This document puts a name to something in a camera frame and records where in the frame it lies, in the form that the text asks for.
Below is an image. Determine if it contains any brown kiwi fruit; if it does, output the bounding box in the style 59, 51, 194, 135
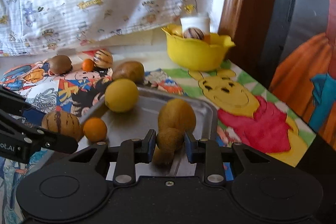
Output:
49, 55, 72, 75

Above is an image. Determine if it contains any small brown round fruit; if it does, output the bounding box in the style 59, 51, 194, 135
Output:
157, 128, 184, 152

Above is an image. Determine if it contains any yellow lemon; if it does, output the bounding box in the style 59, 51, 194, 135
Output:
105, 79, 139, 113

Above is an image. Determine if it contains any striped round melon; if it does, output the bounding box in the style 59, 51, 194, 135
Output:
93, 50, 113, 69

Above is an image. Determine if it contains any small orange-brown fruit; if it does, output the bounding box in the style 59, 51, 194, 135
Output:
152, 146, 174, 166

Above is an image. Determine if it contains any wooden frame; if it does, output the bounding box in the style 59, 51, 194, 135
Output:
219, 0, 274, 77

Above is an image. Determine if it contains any yellow fruit in bowl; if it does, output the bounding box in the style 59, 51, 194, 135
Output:
170, 25, 183, 37

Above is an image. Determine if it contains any striped pepino melon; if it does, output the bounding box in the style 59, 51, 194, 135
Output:
42, 110, 84, 141

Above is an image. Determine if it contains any painted woman picture panel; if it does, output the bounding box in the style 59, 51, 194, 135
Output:
262, 0, 335, 146

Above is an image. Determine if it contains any white cup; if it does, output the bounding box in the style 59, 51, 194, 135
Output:
180, 14, 210, 34

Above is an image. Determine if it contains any brown oval sapote fruit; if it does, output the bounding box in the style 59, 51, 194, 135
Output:
112, 61, 145, 84

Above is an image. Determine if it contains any metal tray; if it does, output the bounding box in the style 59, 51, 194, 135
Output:
76, 86, 219, 178

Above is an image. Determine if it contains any yellow plastic bowl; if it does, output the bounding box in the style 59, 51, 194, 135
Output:
162, 24, 235, 72

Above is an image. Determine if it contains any small orange mandarin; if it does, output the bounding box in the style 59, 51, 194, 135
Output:
81, 59, 95, 72

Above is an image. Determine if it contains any striped fruit in bowl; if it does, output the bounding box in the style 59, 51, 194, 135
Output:
183, 27, 205, 40

